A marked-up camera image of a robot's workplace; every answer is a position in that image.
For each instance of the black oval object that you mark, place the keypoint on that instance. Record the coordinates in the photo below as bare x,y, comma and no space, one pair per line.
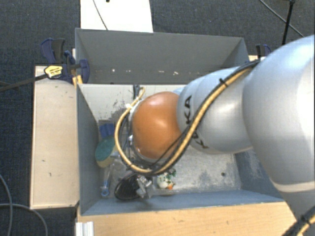
125,188

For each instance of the white green orange toy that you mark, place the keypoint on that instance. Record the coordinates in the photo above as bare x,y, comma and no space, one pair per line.
165,181

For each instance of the blue small tool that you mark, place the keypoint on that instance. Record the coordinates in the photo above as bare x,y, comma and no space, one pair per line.
105,184

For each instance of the green and yellow sponge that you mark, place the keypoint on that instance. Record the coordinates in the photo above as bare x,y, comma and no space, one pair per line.
104,150

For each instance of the blue ridged object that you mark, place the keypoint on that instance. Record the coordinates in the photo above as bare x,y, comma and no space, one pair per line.
107,129

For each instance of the pale wood flat board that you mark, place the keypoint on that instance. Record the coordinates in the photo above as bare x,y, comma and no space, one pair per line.
55,141

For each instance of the grey metal bin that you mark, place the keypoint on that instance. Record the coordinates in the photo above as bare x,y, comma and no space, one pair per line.
152,55

